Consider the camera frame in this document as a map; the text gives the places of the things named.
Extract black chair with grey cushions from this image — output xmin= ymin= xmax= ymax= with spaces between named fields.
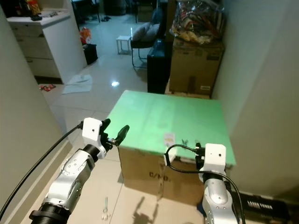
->
xmin=130 ymin=8 xmax=165 ymax=70

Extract large brown cardboard box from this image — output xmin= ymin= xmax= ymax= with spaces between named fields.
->
xmin=168 ymin=39 xmax=226 ymax=98

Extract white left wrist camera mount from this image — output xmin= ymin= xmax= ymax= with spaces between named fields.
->
xmin=82 ymin=117 xmax=105 ymax=149

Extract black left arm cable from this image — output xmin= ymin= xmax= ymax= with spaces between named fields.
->
xmin=0 ymin=121 xmax=84 ymax=221

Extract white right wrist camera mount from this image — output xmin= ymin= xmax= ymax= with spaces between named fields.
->
xmin=203 ymin=143 xmax=228 ymax=175

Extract black cabinet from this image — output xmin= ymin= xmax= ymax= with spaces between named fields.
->
xmin=147 ymin=39 xmax=172 ymax=94

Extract keys with white tag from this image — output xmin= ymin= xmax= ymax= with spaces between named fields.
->
xmin=163 ymin=132 xmax=198 ymax=147

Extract clear plastic bag of snacks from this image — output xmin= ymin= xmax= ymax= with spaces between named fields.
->
xmin=170 ymin=0 xmax=226 ymax=45

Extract red snack packet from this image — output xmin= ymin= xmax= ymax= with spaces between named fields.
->
xmin=27 ymin=0 xmax=43 ymax=15

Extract printed brown cardboard box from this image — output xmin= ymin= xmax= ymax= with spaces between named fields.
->
xmin=118 ymin=147 xmax=209 ymax=207

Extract small white stool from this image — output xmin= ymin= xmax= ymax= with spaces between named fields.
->
xmin=116 ymin=35 xmax=132 ymax=56

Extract white cloth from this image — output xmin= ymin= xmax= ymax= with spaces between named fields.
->
xmin=62 ymin=74 xmax=93 ymax=95

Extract small red packet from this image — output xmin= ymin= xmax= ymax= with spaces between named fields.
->
xmin=38 ymin=84 xmax=57 ymax=92

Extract white hook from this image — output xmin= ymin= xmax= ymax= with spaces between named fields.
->
xmin=163 ymin=150 xmax=172 ymax=168

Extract small black box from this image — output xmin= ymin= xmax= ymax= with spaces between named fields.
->
xmin=84 ymin=43 xmax=99 ymax=65

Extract green board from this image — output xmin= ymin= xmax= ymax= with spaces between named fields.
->
xmin=106 ymin=90 xmax=237 ymax=169

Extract small white spoon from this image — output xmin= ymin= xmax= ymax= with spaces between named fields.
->
xmin=101 ymin=196 xmax=112 ymax=221

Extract black case with white lettering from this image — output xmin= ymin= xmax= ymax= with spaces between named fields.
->
xmin=238 ymin=191 xmax=299 ymax=222

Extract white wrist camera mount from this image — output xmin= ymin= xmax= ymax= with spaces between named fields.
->
xmin=203 ymin=143 xmax=228 ymax=175
xmin=82 ymin=117 xmax=105 ymax=149

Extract white drawer cabinet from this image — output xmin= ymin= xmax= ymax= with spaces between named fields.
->
xmin=7 ymin=10 xmax=88 ymax=85

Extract orange bag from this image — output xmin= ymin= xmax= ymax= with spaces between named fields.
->
xmin=80 ymin=27 xmax=92 ymax=45

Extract blue cloth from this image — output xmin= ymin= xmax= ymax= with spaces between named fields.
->
xmin=197 ymin=201 xmax=211 ymax=221

